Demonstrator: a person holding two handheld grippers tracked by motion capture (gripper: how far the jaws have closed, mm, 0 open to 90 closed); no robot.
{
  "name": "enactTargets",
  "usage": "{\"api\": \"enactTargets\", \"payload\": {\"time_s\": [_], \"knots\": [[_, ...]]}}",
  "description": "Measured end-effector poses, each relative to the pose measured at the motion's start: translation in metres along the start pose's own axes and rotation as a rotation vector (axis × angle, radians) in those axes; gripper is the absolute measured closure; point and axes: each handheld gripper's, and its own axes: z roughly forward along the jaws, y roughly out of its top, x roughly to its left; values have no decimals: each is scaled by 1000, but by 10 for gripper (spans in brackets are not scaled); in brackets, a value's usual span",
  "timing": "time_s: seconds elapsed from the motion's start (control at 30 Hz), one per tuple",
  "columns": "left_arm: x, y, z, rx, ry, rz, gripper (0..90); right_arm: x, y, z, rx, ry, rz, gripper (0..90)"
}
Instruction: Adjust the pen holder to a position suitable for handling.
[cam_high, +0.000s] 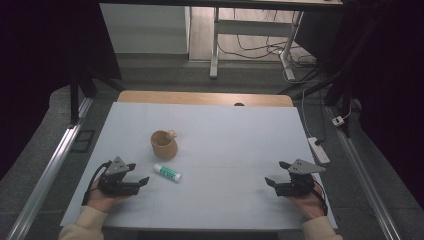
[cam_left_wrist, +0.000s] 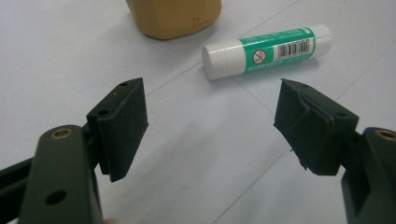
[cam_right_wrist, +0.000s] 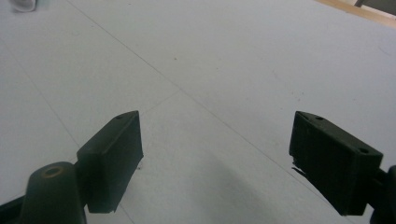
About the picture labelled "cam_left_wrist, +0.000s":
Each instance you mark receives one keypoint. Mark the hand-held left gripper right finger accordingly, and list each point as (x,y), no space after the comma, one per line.
(311,130)

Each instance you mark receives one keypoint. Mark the tan round cup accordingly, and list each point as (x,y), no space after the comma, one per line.
(174,18)

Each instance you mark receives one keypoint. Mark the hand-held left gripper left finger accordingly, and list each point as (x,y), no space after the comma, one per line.
(123,130)

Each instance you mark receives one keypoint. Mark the white table cover sheet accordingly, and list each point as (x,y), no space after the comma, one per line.
(202,155)

